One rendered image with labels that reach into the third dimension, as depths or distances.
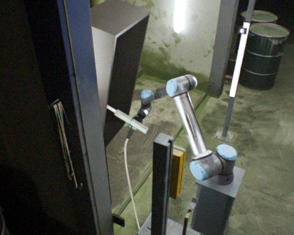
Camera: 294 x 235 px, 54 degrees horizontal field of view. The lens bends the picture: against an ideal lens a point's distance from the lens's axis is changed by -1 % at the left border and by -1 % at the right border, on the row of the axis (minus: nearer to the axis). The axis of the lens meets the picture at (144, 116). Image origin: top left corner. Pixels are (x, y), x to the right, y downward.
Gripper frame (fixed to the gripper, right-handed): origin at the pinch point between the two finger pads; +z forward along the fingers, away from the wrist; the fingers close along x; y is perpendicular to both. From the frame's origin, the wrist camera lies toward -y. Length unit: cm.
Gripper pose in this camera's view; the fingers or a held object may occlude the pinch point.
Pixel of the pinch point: (133, 126)
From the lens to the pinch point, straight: 241.8
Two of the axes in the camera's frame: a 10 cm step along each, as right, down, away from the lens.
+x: -8.5, -5.2, 0.5
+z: -3.7, 5.4, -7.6
